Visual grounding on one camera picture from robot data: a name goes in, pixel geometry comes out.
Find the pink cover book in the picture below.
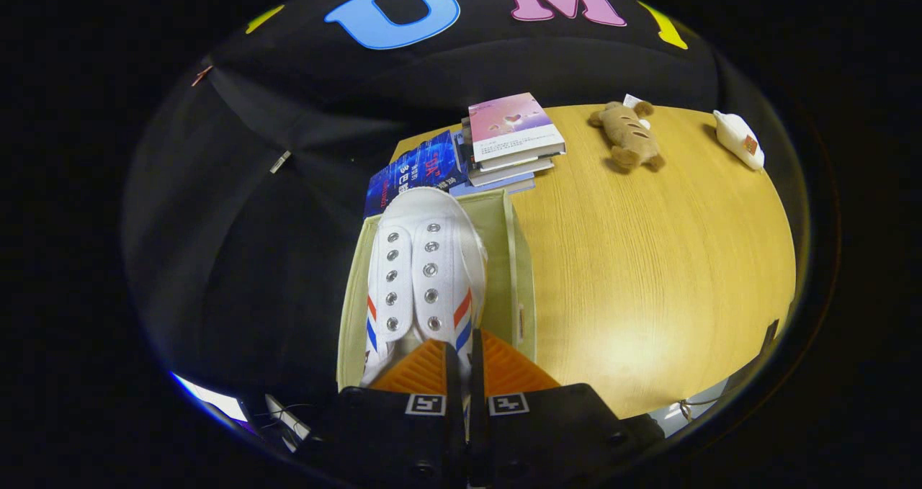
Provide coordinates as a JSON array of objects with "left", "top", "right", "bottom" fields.
[{"left": 468, "top": 92, "right": 567, "bottom": 164}]

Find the green fabric storage box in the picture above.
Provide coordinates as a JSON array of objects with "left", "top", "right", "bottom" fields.
[{"left": 336, "top": 189, "right": 537, "bottom": 392}]

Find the brown plush toy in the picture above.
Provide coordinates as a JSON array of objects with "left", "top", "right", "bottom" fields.
[{"left": 588, "top": 94, "right": 665, "bottom": 173}]

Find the white plush toy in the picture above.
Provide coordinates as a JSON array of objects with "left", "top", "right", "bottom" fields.
[{"left": 713, "top": 109, "right": 766, "bottom": 171}]

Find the white striped canvas shoe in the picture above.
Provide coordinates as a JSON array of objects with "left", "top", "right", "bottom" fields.
[{"left": 358, "top": 187, "right": 488, "bottom": 389}]

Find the dark blue book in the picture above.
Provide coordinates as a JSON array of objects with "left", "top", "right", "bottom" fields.
[{"left": 364, "top": 130, "right": 469, "bottom": 218}]

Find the white device with cables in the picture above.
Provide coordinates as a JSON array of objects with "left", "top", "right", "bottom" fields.
[{"left": 263, "top": 394, "right": 314, "bottom": 452}]

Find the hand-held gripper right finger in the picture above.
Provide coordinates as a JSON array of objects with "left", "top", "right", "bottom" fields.
[{"left": 468, "top": 329, "right": 663, "bottom": 488}]

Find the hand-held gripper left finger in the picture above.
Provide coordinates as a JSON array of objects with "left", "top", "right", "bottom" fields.
[{"left": 310, "top": 339, "right": 467, "bottom": 488}]

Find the light blue thin book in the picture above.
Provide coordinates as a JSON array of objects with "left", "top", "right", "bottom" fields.
[{"left": 450, "top": 172, "right": 537, "bottom": 198}]

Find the bright lit panel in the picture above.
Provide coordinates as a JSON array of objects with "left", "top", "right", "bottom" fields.
[{"left": 171, "top": 372, "right": 249, "bottom": 423}]

